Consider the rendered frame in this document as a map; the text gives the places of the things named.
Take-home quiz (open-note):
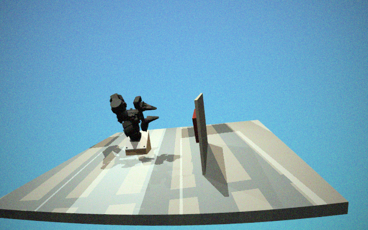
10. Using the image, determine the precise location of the grey wall panel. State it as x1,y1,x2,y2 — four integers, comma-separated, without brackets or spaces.
194,93,208,175

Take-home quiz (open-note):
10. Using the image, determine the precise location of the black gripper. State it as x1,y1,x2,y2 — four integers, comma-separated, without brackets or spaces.
126,96,159,132

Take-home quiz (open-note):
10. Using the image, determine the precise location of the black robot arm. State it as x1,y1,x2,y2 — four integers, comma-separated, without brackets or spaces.
110,93,142,142

